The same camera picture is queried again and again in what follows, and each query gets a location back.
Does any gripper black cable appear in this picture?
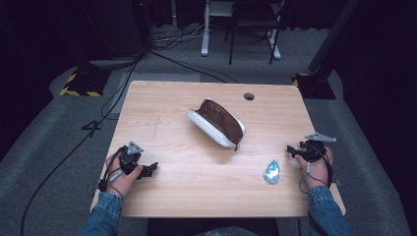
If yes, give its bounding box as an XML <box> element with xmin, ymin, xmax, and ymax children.
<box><xmin>298</xmin><ymin>143</ymin><xmax>334</xmax><ymax>195</ymax></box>
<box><xmin>97</xmin><ymin>145</ymin><xmax>128</xmax><ymax>193</ymax></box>

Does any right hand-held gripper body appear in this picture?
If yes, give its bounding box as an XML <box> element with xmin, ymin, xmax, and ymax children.
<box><xmin>299</xmin><ymin>132</ymin><xmax>337</xmax><ymax>163</ymax></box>

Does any yellow-black striped stand base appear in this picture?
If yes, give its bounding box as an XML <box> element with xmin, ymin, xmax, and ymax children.
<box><xmin>291</xmin><ymin>72</ymin><xmax>337</xmax><ymax>100</ymax></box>
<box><xmin>59</xmin><ymin>67</ymin><xmax>112</xmax><ymax>98</ymax></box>

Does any white desk frame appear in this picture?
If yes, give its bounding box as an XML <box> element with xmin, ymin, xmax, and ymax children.
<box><xmin>200</xmin><ymin>0</ymin><xmax>283</xmax><ymax>61</ymax></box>

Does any black slanted stand pole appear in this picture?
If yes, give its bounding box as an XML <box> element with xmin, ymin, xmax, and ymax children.
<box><xmin>307</xmin><ymin>0</ymin><xmax>362</xmax><ymax>75</ymax></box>

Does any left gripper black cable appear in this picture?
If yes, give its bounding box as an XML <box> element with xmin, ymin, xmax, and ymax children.
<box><xmin>97</xmin><ymin>145</ymin><xmax>128</xmax><ymax>193</ymax></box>

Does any white pouch with brown lining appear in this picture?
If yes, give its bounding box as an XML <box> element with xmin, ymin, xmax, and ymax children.
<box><xmin>186</xmin><ymin>97</ymin><xmax>247</xmax><ymax>152</ymax></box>

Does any person's lap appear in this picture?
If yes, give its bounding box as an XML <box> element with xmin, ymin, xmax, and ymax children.
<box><xmin>192</xmin><ymin>225</ymin><xmax>261</xmax><ymax>236</ymax></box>

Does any long black floor cable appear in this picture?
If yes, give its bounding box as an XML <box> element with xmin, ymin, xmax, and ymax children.
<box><xmin>19</xmin><ymin>48</ymin><xmax>241</xmax><ymax>236</ymax></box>

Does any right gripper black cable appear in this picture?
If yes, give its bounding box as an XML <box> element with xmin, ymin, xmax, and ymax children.
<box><xmin>298</xmin><ymin>143</ymin><xmax>334</xmax><ymax>195</ymax></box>

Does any bundle of floor cables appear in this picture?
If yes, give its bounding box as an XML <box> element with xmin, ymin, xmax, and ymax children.
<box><xmin>150</xmin><ymin>20</ymin><xmax>210</xmax><ymax>51</ymax></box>

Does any black chair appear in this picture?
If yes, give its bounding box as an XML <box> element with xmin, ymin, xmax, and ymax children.
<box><xmin>224</xmin><ymin>0</ymin><xmax>285</xmax><ymax>66</ymax></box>

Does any light blue teardrop packet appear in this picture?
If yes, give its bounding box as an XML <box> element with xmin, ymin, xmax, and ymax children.
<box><xmin>263</xmin><ymin>158</ymin><xmax>281</xmax><ymax>185</ymax></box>

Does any dark stand column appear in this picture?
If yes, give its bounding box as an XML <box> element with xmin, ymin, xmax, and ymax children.
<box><xmin>77</xmin><ymin>0</ymin><xmax>152</xmax><ymax>69</ymax></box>

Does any person's left hand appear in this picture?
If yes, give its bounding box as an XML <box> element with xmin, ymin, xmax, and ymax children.
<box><xmin>104</xmin><ymin>152</ymin><xmax>145</xmax><ymax>200</ymax></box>

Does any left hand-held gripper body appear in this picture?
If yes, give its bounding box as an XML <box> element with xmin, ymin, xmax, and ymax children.
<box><xmin>119</xmin><ymin>141</ymin><xmax>146</xmax><ymax>175</ymax></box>

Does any person's right hand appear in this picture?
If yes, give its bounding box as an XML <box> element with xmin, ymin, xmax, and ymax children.
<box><xmin>293</xmin><ymin>146</ymin><xmax>335</xmax><ymax>190</ymax></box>

